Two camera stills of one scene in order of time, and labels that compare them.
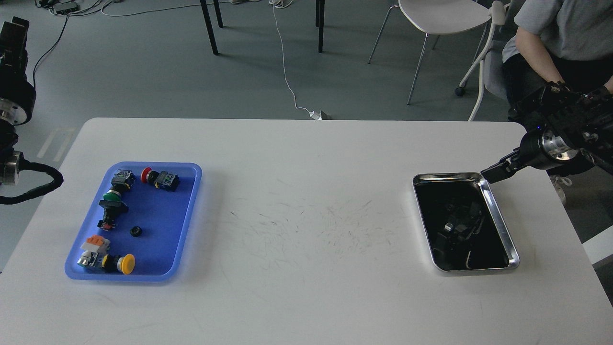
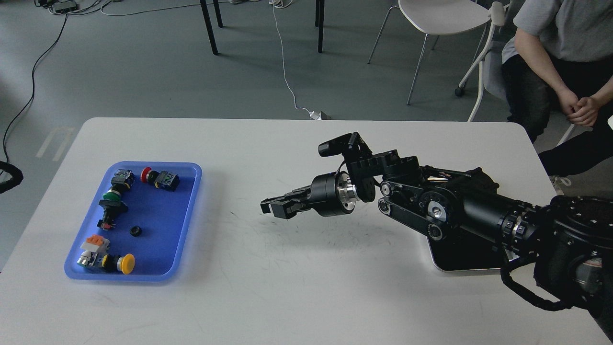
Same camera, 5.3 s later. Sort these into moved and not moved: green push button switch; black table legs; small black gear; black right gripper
Moved: black right gripper
Not moved: black table legs; small black gear; green push button switch
